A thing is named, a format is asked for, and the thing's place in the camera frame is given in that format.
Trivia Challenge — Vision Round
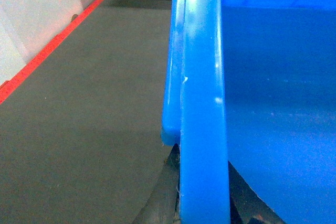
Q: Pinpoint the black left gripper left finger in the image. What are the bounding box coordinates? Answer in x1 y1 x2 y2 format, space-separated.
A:
133 144 180 223

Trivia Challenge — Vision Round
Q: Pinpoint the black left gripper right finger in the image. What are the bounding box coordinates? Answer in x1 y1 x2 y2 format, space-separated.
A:
228 163 284 223

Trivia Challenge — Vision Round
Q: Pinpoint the blue plastic crate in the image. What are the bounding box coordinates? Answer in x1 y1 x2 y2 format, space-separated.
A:
161 0 335 223

